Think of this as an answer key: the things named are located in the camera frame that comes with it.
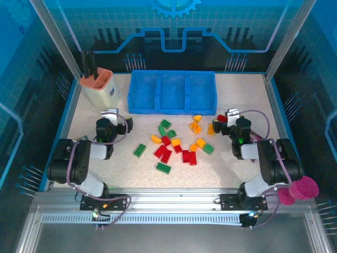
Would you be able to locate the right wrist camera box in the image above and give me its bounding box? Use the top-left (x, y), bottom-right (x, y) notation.
top-left (225, 107), bottom-right (241, 127)

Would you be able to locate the pink plastic cup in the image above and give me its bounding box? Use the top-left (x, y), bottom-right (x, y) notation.
top-left (277, 176), bottom-right (320, 206)

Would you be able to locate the long green lego brick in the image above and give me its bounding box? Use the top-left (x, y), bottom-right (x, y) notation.
top-left (155, 162), bottom-right (172, 174)
top-left (133, 143), bottom-right (147, 158)

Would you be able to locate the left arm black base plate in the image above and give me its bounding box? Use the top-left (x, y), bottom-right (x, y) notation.
top-left (80, 194), bottom-right (128, 211)

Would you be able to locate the aluminium mounting rail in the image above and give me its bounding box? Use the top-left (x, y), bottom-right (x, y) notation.
top-left (31, 187), bottom-right (316, 214)

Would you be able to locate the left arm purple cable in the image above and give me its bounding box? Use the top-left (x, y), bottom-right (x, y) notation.
top-left (65, 112), bottom-right (132, 230)

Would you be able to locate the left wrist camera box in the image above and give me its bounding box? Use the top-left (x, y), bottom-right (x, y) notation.
top-left (101, 108), bottom-right (119, 127)

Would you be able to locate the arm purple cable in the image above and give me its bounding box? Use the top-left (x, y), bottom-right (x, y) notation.
top-left (65, 112), bottom-right (132, 230)
top-left (239, 109), bottom-right (294, 229)

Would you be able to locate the purple snack packet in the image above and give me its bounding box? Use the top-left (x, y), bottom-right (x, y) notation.
top-left (250, 130), bottom-right (264, 143)

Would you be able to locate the blue three-compartment bin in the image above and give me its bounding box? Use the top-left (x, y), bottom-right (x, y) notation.
top-left (127, 70), bottom-right (218, 116)

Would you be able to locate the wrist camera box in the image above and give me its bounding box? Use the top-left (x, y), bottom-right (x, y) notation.
top-left (225, 107), bottom-right (241, 127)
top-left (101, 108), bottom-right (119, 127)

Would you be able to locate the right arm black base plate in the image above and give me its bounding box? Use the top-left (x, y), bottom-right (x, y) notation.
top-left (220, 193), bottom-right (269, 211)

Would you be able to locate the cream holder with orange top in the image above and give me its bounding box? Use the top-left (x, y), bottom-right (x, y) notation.
top-left (80, 67), bottom-right (121, 109)

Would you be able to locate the grey slotted cable duct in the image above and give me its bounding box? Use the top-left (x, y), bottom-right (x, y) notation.
top-left (41, 212), bottom-right (244, 225)

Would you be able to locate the aluminium table side rail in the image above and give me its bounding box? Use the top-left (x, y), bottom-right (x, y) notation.
top-left (262, 73), bottom-right (302, 177)

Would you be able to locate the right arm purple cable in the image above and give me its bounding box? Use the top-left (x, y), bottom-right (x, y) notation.
top-left (239, 109), bottom-right (294, 229)

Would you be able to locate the aluminium frame post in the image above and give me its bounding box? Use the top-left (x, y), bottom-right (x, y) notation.
top-left (264, 0), bottom-right (318, 81)
top-left (28, 0), bottom-right (83, 80)

